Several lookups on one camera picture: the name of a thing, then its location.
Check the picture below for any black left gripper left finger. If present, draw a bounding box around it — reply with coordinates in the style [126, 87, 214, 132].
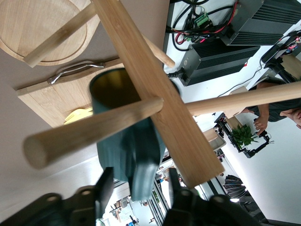
[0, 166, 115, 226]

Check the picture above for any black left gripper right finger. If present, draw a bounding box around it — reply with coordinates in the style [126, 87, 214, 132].
[163, 168, 269, 226]

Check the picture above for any dark green ribbed cup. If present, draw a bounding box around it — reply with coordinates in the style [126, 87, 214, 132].
[88, 67, 182, 201]

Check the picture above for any bare person forearm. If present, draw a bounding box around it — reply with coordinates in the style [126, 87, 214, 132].
[256, 103, 270, 122]

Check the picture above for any wooden mug rack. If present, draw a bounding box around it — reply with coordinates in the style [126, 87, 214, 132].
[0, 0, 301, 189]

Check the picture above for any person hand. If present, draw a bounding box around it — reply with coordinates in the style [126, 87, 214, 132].
[254, 117, 268, 136]

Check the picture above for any green potted plant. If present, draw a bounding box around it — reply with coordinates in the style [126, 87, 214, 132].
[231, 124, 259, 148]

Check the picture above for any yellow plastic knife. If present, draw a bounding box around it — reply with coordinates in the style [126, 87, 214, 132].
[63, 114, 94, 126]

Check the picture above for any wooden cutting board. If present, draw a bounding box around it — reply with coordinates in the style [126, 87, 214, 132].
[16, 56, 126, 128]

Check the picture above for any person in dark shirt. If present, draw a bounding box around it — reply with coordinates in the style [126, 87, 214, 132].
[244, 76, 301, 130]

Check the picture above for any black finned power supply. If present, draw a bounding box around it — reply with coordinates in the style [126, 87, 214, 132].
[220, 0, 301, 47]
[181, 39, 261, 87]

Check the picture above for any green terminal board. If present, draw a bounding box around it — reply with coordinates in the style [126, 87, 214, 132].
[192, 11, 214, 28]

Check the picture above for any black teleoperation device frame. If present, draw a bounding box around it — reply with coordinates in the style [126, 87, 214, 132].
[214, 113, 275, 159]

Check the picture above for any black power cord plug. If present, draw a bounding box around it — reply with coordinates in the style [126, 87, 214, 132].
[167, 67, 187, 80]

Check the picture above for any red wire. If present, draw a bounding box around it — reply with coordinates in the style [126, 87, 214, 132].
[173, 32, 189, 47]

